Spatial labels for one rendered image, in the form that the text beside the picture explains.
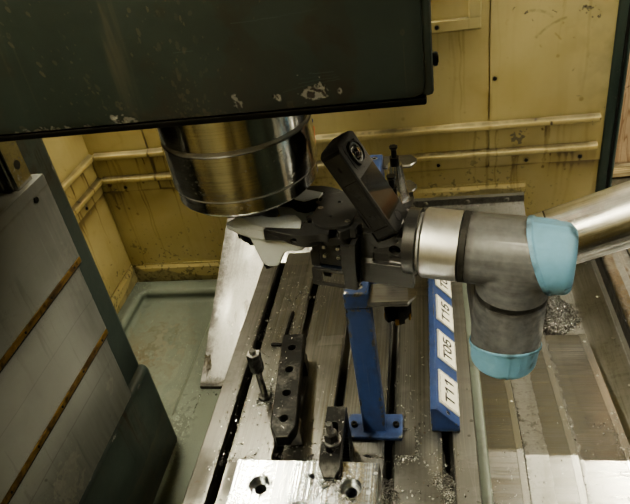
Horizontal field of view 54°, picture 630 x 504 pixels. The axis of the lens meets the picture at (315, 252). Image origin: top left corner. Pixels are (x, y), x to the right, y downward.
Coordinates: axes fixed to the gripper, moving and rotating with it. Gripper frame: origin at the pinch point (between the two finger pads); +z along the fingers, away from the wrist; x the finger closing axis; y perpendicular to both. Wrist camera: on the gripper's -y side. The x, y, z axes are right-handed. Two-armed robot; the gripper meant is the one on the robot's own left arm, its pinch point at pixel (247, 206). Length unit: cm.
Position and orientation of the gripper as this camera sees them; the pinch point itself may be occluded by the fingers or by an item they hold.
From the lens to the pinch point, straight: 71.8
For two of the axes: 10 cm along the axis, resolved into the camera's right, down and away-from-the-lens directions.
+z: -9.4, -1.2, 3.2
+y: 0.9, 8.1, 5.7
